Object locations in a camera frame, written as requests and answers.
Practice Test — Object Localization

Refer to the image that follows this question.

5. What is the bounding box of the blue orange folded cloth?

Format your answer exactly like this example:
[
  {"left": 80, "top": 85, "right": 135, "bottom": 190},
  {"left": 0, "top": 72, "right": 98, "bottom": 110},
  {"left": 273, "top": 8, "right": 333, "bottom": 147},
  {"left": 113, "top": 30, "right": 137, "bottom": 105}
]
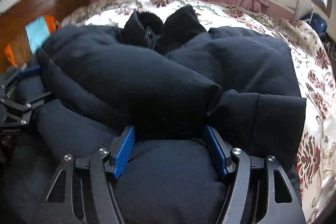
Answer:
[{"left": 4, "top": 15, "right": 61, "bottom": 67}]

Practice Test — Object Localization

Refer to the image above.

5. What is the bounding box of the blue backpack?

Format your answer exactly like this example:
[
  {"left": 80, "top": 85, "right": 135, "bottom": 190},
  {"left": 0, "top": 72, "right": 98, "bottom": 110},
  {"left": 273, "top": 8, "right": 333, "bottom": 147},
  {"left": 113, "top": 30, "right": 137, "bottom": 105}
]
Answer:
[{"left": 300, "top": 12, "right": 327, "bottom": 34}]

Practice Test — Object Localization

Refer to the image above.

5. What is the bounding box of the dark navy padded jacket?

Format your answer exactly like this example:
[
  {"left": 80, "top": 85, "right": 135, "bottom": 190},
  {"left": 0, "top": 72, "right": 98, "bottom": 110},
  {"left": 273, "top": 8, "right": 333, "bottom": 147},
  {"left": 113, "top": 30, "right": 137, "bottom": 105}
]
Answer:
[{"left": 1, "top": 6, "right": 306, "bottom": 223}]

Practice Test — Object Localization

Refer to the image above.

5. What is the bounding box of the wooden bed headboard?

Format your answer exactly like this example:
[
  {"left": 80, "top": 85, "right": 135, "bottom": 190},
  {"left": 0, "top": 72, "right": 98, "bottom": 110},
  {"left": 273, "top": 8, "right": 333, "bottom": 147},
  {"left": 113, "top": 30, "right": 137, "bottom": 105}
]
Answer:
[{"left": 1, "top": 0, "right": 89, "bottom": 72}]

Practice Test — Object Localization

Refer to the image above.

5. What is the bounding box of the floral white red bedspread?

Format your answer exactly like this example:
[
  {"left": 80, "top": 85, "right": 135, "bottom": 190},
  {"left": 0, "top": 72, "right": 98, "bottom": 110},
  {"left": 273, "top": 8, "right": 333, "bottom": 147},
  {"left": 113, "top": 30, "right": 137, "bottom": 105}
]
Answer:
[{"left": 62, "top": 0, "right": 335, "bottom": 223}]

